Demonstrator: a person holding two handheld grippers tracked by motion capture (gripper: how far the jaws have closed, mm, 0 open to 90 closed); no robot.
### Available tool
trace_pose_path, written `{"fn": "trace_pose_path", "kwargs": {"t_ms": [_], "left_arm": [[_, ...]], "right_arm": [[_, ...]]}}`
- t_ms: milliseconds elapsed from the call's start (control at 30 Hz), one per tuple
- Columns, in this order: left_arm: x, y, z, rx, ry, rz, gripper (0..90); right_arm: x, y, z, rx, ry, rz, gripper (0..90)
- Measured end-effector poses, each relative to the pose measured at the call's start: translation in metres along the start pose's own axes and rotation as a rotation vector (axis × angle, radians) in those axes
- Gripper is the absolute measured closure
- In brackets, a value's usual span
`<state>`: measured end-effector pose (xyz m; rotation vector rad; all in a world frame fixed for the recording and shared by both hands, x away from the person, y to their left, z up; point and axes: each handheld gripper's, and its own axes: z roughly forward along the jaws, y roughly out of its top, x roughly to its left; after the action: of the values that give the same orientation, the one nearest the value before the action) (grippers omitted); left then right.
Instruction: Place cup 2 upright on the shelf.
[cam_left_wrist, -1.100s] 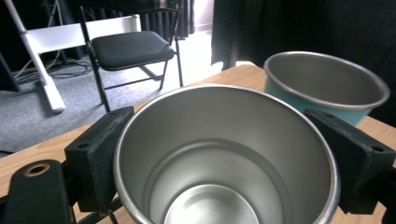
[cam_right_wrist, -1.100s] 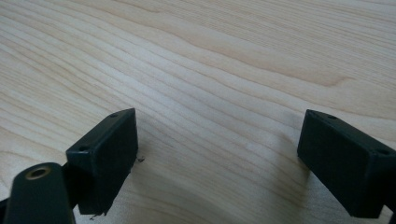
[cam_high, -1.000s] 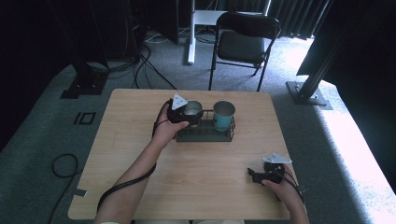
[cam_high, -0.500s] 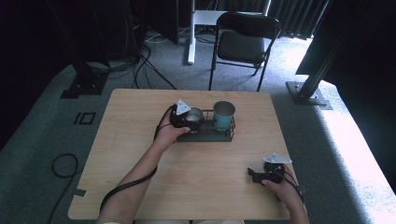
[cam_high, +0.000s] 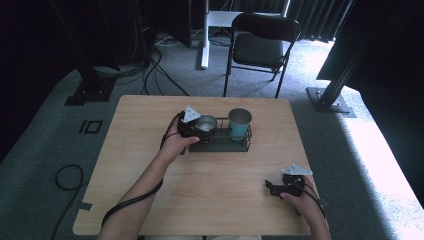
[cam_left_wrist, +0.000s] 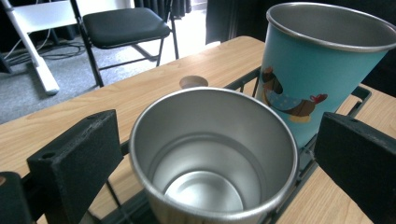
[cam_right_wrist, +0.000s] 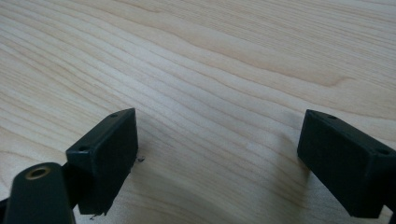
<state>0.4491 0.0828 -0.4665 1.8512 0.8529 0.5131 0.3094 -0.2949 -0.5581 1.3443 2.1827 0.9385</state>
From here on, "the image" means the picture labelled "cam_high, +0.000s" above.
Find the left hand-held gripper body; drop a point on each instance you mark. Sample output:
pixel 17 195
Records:
pixel 188 128

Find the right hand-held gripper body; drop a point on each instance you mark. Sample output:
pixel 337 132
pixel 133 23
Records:
pixel 293 183

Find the person's left hand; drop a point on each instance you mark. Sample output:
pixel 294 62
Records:
pixel 175 145

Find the person's right hand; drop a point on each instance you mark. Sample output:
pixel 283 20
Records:
pixel 300 204

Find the teal steel cup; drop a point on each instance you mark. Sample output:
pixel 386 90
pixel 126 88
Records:
pixel 238 128

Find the aluminium profile stand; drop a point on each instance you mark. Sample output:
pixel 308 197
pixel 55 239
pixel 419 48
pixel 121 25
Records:
pixel 330 96

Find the black folding chair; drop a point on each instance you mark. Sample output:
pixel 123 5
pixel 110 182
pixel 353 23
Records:
pixel 258 50

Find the black stand with base plate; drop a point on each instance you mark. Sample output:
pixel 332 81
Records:
pixel 91 90

